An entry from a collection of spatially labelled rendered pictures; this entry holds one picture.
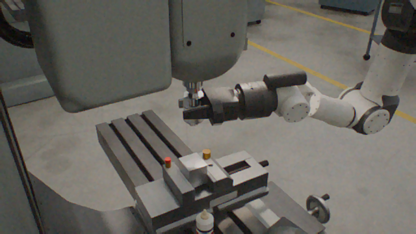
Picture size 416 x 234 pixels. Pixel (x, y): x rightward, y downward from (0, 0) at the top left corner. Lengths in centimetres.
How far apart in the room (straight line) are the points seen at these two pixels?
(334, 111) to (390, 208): 166
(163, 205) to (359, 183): 193
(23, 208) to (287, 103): 56
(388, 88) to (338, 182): 167
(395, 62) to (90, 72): 72
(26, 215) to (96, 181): 199
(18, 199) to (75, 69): 20
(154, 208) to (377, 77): 65
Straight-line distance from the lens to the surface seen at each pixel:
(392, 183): 276
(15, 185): 57
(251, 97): 81
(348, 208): 245
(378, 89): 102
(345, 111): 99
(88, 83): 57
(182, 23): 62
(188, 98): 79
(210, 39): 66
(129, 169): 114
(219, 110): 78
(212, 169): 94
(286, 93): 84
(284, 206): 131
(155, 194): 94
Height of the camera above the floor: 162
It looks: 31 degrees down
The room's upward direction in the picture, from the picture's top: straight up
